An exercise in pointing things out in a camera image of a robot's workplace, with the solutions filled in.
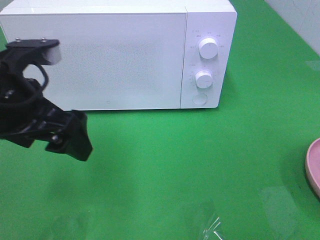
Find white microwave door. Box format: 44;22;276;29
0;13;186;110

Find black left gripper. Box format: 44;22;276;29
0;50;93;162

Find black left camera cable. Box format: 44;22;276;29
14;63;50;106

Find white timer knob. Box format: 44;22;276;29
195;70;213;89

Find round white door release button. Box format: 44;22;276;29
192;93;208;106

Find white microwave oven body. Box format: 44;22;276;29
0;0;237;109

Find white upper power knob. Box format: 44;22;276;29
198;37;218;60

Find pink round plate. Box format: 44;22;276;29
305;138;320;198

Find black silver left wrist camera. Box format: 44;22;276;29
2;39;62;67

